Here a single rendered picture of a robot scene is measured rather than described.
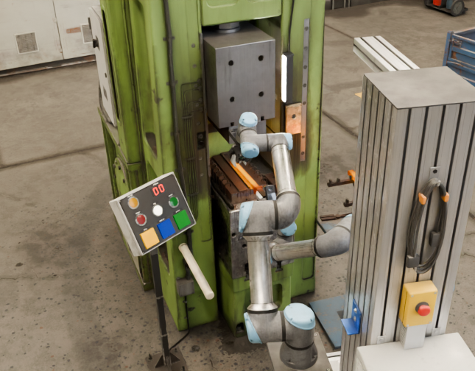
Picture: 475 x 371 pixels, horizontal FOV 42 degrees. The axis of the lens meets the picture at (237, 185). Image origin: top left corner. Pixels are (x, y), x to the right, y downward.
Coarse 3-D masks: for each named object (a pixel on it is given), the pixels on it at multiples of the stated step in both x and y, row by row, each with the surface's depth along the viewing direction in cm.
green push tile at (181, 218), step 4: (180, 212) 293; (184, 212) 294; (176, 216) 291; (180, 216) 292; (184, 216) 294; (188, 216) 295; (176, 220) 291; (180, 220) 292; (184, 220) 293; (188, 220) 295; (176, 224) 291; (180, 224) 292; (184, 224) 293; (188, 224) 294; (180, 228) 291
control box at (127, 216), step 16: (128, 192) 285; (144, 192) 283; (160, 192) 288; (176, 192) 294; (112, 208) 280; (128, 208) 276; (144, 208) 282; (176, 208) 292; (128, 224) 275; (144, 224) 280; (192, 224) 297; (128, 240) 281; (160, 240) 284
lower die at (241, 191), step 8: (224, 152) 352; (216, 160) 346; (224, 160) 346; (216, 168) 341; (224, 168) 339; (232, 168) 338; (248, 168) 338; (232, 176) 331; (240, 176) 329; (256, 176) 330; (224, 184) 326; (232, 184) 326; (240, 184) 323; (264, 184) 322; (224, 192) 328; (232, 192) 318; (240, 192) 319; (248, 192) 321; (232, 200) 319; (240, 200) 321; (248, 200) 323
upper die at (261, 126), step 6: (210, 120) 323; (264, 120) 303; (216, 126) 316; (234, 126) 298; (258, 126) 303; (264, 126) 305; (222, 132) 308; (258, 132) 305; (264, 132) 307; (228, 138) 301
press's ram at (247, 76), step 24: (240, 24) 306; (216, 48) 276; (240, 48) 280; (264, 48) 284; (216, 72) 281; (240, 72) 286; (264, 72) 290; (216, 96) 289; (240, 96) 292; (264, 96) 297; (216, 120) 297
